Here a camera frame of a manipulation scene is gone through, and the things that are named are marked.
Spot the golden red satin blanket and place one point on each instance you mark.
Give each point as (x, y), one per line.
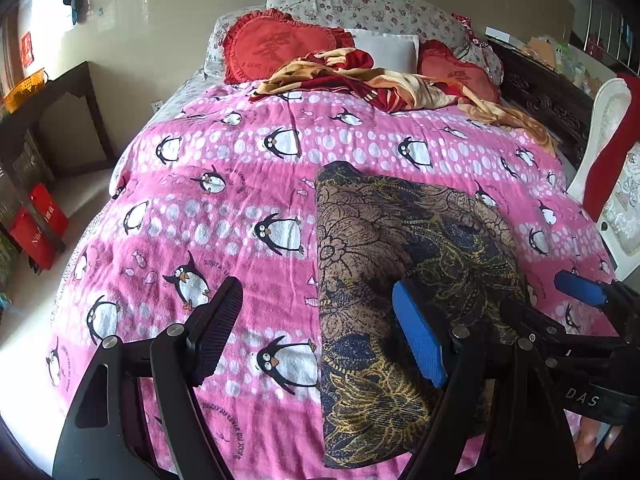
(350, 75)

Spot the red cloth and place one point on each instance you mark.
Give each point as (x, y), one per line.
(607, 160)

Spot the metal rack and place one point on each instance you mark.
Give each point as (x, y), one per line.
(605, 25)

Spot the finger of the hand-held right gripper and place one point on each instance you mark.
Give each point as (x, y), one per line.
(580, 287)
(550, 335)

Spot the floral pillow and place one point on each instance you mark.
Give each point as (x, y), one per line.
(360, 5)

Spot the red cardboard box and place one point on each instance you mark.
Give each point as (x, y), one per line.
(32, 242)
(50, 207)

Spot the pile of assorted packets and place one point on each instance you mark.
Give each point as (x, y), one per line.
(550, 55)

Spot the orange basket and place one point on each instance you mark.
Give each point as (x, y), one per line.
(25, 87)

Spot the pink penguin blanket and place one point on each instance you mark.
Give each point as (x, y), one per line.
(225, 185)

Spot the wall socket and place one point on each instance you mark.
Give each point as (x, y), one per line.
(157, 106)

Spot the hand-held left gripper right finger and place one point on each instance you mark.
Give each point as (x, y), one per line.
(420, 340)

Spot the white pillow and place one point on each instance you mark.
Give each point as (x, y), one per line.
(390, 50)

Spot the red wall sign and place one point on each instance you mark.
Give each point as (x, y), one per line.
(26, 49)

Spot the white chair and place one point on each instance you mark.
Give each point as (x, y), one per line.
(620, 240)

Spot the red heart pillow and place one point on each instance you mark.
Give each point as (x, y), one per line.
(280, 47)
(452, 75)

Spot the dark floral patterned garment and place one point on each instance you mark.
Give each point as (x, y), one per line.
(400, 230)

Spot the dark wooden shelf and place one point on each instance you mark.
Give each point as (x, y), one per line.
(55, 125)

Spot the dark carved wooden cabinet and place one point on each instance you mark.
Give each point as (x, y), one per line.
(540, 95)

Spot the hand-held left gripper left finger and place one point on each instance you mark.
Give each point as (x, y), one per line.
(217, 330)

